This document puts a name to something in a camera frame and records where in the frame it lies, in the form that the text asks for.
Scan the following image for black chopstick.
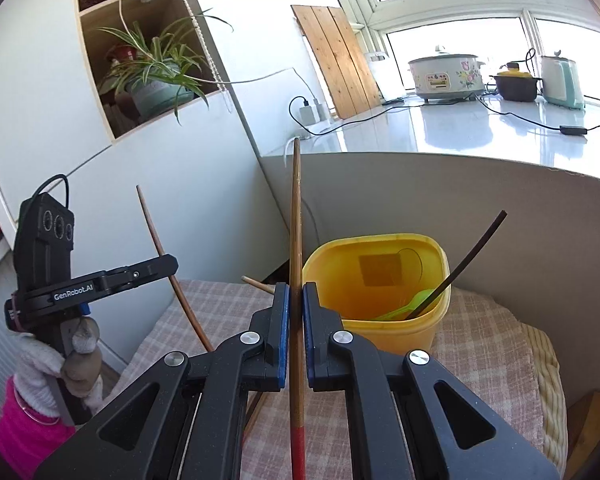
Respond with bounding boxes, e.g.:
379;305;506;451
404;210;508;321

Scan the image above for white cabinet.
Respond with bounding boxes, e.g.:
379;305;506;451
0;0;301;361

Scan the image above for white floral slow cooker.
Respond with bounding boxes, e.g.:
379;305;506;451
407;46;486;103

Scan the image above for white window frame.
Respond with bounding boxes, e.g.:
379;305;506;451
320;0;600;106

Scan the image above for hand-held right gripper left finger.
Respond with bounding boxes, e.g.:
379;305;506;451
32;282;292;480

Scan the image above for person's left forearm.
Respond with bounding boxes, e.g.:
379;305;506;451
0;375;76;480

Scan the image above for pink checked tablecloth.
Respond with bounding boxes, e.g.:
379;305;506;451
102;277;546;480

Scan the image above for mint green electric kettle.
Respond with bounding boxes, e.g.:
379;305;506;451
537;50;586;111

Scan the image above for white cutting board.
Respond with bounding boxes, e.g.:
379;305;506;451
364;51;390;102

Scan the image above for person's left hand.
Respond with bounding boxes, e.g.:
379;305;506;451
12;316;103;416

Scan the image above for dark pot with yellow lid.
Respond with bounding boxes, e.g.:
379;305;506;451
490;61;543;102

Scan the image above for green ceramic plant pot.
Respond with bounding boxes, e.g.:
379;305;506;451
125;77;196;118

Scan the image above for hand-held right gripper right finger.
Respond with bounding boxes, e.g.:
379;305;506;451
302;281;563;480

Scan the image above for wooden slat board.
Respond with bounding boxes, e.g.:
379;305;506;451
291;4;383;120

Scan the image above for red clay teapot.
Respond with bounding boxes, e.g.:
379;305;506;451
105;44;138;68

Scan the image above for white bead chain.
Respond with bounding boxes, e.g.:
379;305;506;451
166;0;233;113

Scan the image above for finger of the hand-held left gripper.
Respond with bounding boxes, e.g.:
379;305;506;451
127;254;178;288

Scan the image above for yellow plastic container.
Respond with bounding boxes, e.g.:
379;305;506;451
302;232;451;356

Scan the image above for black camera cable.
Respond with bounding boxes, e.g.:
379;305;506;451
32;174;72;208

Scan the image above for brown chopstick with red end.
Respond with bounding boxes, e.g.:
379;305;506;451
241;275;276;295
242;389;267;436
287;136;308;480
136;185;215;353

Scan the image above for white plug charger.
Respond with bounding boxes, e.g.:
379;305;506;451
300;100;331;125

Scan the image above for spider plant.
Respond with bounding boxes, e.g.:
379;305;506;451
97;7;233;126

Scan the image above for black charger cable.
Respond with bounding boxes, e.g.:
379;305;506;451
288;95;416;136

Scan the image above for white window counter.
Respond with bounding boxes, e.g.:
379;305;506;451
260;95;600;186

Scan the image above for beige ribbed cushion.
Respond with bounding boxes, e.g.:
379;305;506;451
520;322;568;463

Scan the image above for green plastic spoon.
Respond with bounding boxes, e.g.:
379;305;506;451
372;290;438;322

